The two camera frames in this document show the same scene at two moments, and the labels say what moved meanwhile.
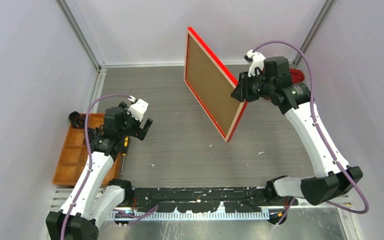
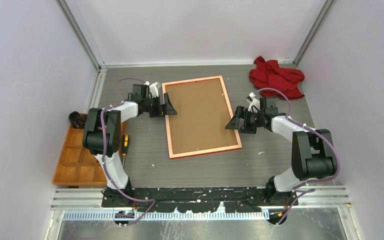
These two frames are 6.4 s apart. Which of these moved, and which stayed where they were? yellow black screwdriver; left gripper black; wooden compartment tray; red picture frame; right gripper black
Moved: red picture frame; left gripper black; right gripper black
Stayed: wooden compartment tray; yellow black screwdriver
